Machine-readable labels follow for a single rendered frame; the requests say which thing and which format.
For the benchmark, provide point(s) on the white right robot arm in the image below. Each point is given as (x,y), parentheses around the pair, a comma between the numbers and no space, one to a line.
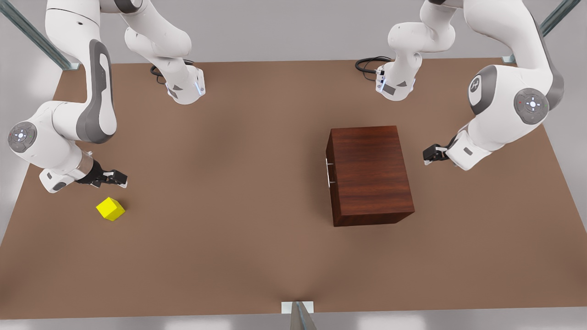
(94,105)

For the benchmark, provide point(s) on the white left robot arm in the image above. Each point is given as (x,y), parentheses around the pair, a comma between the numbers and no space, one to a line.
(504,110)

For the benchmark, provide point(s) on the yellow cube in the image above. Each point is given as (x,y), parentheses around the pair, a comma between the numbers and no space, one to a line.
(110,209)

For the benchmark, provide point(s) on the dark wooden cabinet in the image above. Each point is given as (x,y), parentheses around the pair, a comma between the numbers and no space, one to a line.
(371,174)

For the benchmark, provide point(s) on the silver frame post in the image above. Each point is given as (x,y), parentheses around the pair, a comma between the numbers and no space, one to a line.
(300,316)
(36,39)
(552,16)

